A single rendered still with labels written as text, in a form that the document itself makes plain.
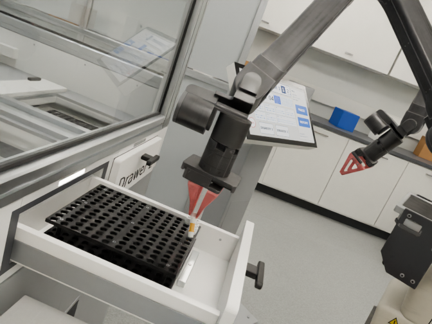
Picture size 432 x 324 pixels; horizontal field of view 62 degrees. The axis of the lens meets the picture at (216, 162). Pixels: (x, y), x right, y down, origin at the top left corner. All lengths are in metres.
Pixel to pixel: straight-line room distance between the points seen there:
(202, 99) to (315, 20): 0.28
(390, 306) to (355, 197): 2.92
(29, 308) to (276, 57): 0.58
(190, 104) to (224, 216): 1.12
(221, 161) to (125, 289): 0.25
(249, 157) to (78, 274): 1.11
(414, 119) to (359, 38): 2.83
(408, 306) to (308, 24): 0.69
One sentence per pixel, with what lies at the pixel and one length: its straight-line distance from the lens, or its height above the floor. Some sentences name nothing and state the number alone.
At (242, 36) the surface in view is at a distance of 2.27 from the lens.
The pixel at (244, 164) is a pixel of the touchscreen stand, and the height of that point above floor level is 0.81.
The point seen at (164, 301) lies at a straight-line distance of 0.55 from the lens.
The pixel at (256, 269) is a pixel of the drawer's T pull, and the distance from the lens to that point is 0.65.
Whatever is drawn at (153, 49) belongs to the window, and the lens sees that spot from 0.86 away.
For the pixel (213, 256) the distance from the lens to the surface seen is 0.77.
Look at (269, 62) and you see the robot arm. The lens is 0.65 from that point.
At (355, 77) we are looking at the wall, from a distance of 4.38.
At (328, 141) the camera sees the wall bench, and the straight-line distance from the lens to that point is 3.68.
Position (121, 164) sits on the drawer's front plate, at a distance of 0.83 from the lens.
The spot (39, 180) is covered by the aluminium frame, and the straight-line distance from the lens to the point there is 0.59.
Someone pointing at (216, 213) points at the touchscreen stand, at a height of 0.53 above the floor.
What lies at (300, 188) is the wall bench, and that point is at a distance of 3.78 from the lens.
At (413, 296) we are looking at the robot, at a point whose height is 0.86.
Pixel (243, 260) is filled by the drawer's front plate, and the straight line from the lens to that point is 0.62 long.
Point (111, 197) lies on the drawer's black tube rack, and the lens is 0.72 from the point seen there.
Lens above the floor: 1.23
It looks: 17 degrees down
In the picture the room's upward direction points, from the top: 21 degrees clockwise
